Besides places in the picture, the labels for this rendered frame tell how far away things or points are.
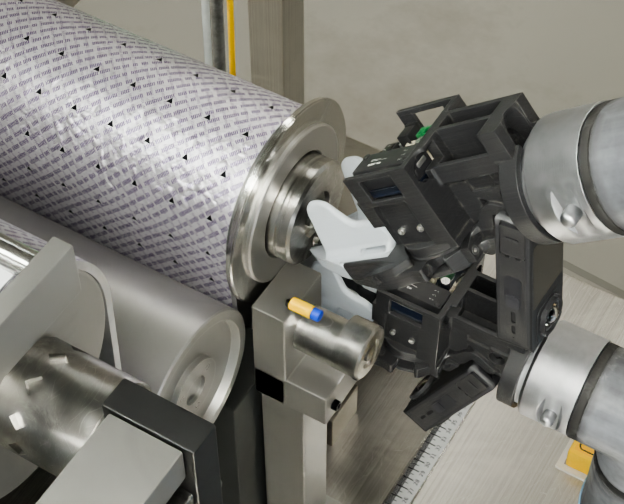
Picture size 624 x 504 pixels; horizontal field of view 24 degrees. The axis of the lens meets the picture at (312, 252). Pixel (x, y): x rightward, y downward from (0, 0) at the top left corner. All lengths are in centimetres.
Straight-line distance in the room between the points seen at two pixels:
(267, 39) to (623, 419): 121
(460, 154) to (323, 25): 214
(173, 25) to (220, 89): 203
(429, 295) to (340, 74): 186
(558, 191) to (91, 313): 26
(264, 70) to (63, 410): 146
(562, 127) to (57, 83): 36
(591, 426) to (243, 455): 27
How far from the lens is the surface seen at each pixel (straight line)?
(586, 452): 126
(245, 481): 115
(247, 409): 108
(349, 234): 92
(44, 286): 68
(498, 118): 82
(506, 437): 129
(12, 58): 101
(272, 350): 100
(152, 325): 94
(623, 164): 76
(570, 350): 104
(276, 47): 212
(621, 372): 104
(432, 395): 112
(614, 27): 304
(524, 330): 90
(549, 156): 79
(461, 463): 127
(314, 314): 94
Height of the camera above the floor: 198
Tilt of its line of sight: 50 degrees down
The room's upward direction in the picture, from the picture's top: straight up
